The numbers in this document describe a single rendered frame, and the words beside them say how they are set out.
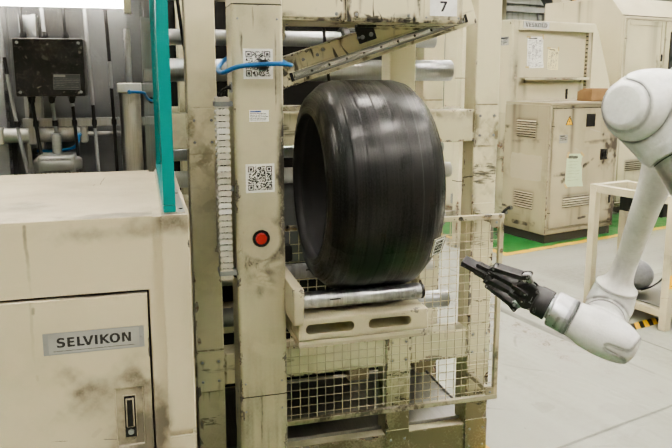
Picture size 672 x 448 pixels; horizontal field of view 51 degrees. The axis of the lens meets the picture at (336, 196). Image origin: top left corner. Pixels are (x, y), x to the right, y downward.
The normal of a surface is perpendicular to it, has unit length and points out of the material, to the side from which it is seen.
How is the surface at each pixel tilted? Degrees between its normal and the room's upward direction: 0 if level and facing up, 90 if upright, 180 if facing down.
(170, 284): 90
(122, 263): 90
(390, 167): 73
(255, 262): 90
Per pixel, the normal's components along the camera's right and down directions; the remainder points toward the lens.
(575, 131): 0.51, 0.15
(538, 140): -0.86, 0.08
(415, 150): 0.24, -0.26
